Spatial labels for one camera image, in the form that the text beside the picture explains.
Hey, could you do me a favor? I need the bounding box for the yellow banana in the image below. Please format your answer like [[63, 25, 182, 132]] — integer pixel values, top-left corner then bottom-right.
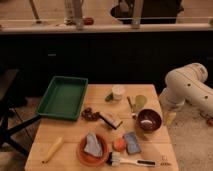
[[42, 137, 64, 163]]

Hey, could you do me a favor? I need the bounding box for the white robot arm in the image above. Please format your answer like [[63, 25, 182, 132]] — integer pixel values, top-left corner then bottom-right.
[[159, 63, 213, 125]]

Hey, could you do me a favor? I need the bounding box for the green plastic tray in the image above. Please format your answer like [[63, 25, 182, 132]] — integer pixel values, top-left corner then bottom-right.
[[37, 76, 88, 121]]

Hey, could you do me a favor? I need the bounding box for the dark red bowl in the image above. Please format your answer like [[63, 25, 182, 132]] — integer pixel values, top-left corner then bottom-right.
[[136, 109, 162, 132]]

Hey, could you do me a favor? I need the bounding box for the green pear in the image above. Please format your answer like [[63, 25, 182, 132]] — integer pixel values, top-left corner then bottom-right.
[[135, 95, 147, 110]]

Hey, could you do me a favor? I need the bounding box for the wooden spatula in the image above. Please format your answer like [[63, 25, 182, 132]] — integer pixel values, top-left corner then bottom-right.
[[127, 96, 134, 113]]

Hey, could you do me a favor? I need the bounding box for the blue sponge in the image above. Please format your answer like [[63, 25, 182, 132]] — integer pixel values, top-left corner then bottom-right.
[[123, 132, 141, 154]]

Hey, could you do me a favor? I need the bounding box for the wooden block with black edge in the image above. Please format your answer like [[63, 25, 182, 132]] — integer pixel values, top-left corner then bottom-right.
[[99, 112, 122, 129]]

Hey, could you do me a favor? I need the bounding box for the white cup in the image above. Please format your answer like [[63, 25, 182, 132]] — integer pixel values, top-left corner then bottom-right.
[[112, 85, 125, 101]]

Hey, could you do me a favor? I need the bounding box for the small orange ball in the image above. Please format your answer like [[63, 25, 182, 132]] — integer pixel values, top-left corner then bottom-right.
[[113, 138, 126, 152]]

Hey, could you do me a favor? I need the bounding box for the small green object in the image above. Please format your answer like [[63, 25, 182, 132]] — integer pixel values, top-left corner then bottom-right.
[[105, 93, 113, 102]]

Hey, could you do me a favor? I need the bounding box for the white black dish brush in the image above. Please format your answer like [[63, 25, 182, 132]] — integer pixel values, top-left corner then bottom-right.
[[106, 152, 157, 167]]

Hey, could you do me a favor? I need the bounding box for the brown grape bunch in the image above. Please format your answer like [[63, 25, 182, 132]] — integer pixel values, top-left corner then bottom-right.
[[81, 107, 99, 121]]

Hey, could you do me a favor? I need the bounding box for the grey blue crumpled cloth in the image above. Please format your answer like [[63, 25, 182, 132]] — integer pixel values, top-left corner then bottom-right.
[[84, 132, 103, 157]]

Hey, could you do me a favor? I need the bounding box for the red object on counter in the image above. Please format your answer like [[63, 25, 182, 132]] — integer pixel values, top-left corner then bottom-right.
[[83, 17, 94, 25]]

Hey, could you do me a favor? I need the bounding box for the black stand left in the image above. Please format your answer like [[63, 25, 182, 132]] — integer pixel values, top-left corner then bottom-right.
[[0, 101, 41, 156]]

